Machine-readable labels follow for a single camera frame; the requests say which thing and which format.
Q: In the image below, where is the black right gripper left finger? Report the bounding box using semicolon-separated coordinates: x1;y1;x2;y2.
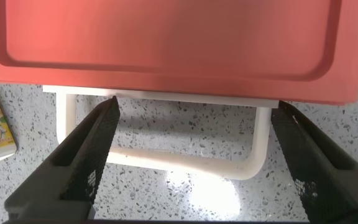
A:
4;95;121;222

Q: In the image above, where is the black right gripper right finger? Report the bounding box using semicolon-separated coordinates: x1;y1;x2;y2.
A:
270;100;358;222

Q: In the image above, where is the red drawer cabinet case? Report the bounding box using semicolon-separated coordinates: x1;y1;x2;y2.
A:
0;0;358;105

